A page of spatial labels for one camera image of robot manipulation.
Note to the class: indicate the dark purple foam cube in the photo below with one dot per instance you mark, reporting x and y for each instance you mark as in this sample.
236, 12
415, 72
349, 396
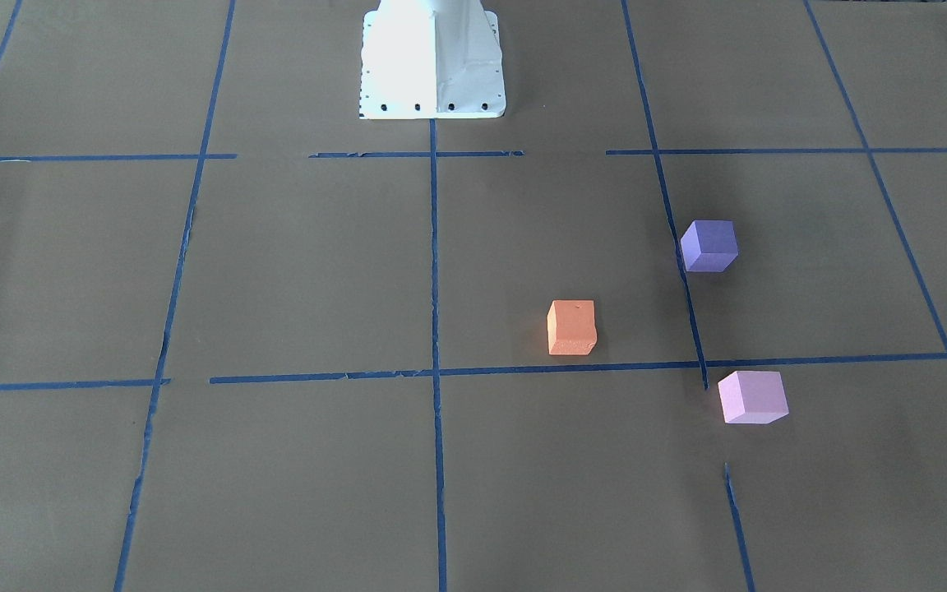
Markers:
709, 245

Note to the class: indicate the orange foam cube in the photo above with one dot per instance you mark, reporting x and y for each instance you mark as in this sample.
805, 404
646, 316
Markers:
571, 329

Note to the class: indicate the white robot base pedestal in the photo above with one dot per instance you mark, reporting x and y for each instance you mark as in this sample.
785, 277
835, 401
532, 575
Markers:
431, 60

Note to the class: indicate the light pink foam cube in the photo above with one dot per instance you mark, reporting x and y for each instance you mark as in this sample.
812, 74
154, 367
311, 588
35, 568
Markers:
753, 397

